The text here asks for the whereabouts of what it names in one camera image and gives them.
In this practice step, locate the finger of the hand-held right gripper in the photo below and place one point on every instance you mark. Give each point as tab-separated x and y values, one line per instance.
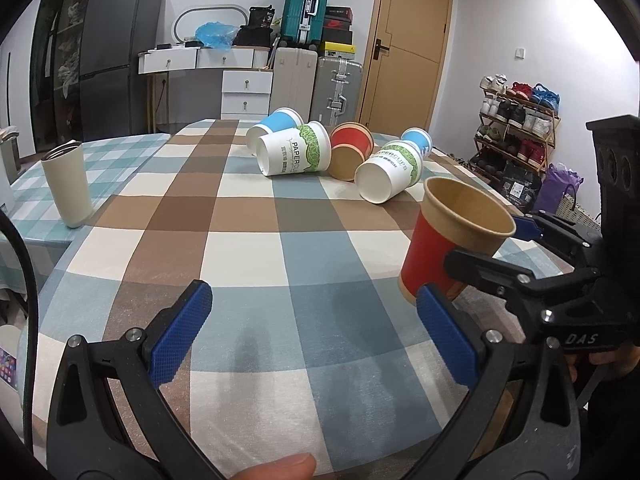
527	229
480	269

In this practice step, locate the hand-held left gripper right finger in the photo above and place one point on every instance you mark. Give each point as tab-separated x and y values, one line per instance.
447	340

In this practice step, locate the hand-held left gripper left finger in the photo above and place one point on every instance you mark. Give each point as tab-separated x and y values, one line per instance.
182	332

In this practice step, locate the red paper cup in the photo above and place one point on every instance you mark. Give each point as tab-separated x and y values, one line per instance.
430	250
350	139

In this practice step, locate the white green paper cup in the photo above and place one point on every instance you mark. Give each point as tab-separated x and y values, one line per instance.
395	165
287	152

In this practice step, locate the blue paper cup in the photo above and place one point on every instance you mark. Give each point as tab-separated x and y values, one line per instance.
280	121
417	137

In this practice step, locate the person's right hand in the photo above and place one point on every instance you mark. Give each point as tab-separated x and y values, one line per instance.
607	360

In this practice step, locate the person's left hand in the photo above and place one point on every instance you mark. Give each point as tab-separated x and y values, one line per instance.
275	470

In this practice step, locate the black printed box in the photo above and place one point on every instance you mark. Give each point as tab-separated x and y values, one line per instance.
520	185

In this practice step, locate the purple shopping bag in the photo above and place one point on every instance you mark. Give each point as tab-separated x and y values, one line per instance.
560	190

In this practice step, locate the wicker basket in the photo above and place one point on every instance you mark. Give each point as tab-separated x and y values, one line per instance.
575	210

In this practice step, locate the wooden shoe rack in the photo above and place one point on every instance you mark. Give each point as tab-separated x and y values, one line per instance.
552	135

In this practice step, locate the group of shoes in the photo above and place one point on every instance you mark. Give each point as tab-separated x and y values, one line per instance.
520	115

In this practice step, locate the brown blue checked tablecloth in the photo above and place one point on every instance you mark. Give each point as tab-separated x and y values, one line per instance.
300	260

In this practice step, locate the smartphone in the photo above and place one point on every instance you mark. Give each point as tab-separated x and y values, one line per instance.
7	367

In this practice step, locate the cream insulated tumbler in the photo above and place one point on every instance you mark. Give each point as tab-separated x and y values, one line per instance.
67	185

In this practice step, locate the teal checked tablecloth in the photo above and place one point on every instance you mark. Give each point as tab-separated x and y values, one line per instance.
115	155

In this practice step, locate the wooden door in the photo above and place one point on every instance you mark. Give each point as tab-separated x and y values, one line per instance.
410	45

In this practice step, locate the silver suitcase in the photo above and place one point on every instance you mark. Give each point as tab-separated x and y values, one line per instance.
335	85

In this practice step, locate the white dresser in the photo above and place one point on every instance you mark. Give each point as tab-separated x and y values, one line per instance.
240	85

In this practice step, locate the beige suitcase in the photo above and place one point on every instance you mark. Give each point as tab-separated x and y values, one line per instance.
292	85

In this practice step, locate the stack of shoe boxes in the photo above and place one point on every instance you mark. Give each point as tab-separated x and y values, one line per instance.
337	35

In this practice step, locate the dark grey refrigerator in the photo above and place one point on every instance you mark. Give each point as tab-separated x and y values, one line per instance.
122	55

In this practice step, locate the blue plastic bag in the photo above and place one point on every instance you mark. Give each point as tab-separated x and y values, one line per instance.
215	35

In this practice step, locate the dark display cabinet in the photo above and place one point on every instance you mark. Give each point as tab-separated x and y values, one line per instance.
57	60

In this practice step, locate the black bag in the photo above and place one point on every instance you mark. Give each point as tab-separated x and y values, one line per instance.
255	27

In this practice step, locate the oval mirror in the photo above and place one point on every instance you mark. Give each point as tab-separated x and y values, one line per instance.
187	17

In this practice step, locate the teal suitcase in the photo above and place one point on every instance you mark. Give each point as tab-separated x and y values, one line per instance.
302	7

